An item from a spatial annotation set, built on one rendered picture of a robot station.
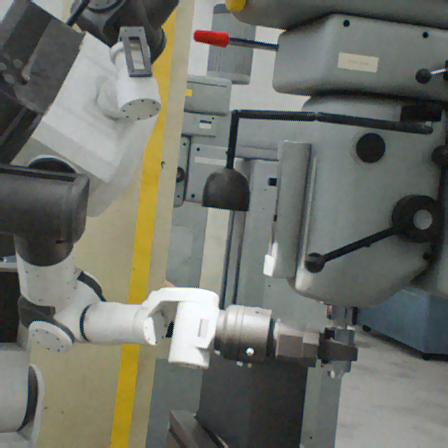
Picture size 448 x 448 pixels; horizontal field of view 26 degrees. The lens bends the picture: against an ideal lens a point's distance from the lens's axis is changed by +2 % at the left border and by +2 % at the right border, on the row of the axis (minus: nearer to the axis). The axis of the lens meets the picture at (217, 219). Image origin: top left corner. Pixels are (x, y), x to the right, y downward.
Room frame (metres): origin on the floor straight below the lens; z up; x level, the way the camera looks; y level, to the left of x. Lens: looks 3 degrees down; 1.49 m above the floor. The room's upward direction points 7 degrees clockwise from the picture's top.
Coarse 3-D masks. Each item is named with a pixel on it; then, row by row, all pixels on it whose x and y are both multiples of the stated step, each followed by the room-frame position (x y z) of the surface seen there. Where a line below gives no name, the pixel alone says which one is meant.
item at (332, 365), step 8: (328, 336) 1.48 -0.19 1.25; (336, 336) 1.47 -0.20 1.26; (344, 336) 1.47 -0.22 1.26; (352, 336) 1.48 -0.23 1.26; (352, 344) 1.48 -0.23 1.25; (328, 360) 1.47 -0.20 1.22; (336, 360) 1.47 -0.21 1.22; (328, 368) 1.47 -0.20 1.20; (336, 368) 1.47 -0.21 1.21; (344, 368) 1.47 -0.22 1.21
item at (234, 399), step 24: (216, 360) 1.92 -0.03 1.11; (216, 384) 1.91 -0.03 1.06; (240, 384) 1.82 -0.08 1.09; (264, 384) 1.79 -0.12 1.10; (288, 384) 1.81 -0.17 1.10; (216, 408) 1.90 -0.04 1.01; (240, 408) 1.81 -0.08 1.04; (264, 408) 1.79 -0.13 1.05; (288, 408) 1.81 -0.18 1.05; (216, 432) 1.89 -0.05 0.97; (240, 432) 1.80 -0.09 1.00; (264, 432) 1.79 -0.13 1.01; (288, 432) 1.82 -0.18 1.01
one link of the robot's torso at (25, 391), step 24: (0, 264) 1.77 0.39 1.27; (0, 288) 1.81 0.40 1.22; (0, 312) 1.82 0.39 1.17; (0, 336) 1.82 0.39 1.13; (24, 336) 1.81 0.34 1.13; (0, 360) 1.77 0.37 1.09; (24, 360) 1.80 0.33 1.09; (0, 384) 1.77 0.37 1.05; (24, 384) 1.80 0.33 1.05; (0, 408) 1.77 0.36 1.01; (24, 408) 1.80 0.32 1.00; (0, 432) 1.81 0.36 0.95
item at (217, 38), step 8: (200, 32) 1.51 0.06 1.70; (208, 32) 1.52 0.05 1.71; (216, 32) 1.52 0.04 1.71; (224, 32) 1.53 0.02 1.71; (200, 40) 1.52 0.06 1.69; (208, 40) 1.52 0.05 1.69; (216, 40) 1.52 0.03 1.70; (224, 40) 1.52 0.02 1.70; (232, 40) 1.53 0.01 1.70; (240, 40) 1.53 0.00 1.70; (248, 40) 1.54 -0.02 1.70; (264, 48) 1.55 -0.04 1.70; (272, 48) 1.55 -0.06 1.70
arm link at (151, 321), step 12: (168, 288) 1.54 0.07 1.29; (180, 288) 1.52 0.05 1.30; (192, 288) 1.51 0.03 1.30; (156, 300) 1.54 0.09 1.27; (168, 300) 1.52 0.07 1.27; (180, 300) 1.51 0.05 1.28; (192, 300) 1.50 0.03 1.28; (204, 300) 1.50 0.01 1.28; (216, 300) 1.52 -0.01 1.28; (144, 312) 1.54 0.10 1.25; (156, 312) 1.56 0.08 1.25; (168, 312) 1.57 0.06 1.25; (144, 324) 1.53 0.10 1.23; (156, 324) 1.56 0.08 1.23; (168, 324) 1.59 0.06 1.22; (144, 336) 1.54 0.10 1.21; (156, 336) 1.56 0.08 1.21
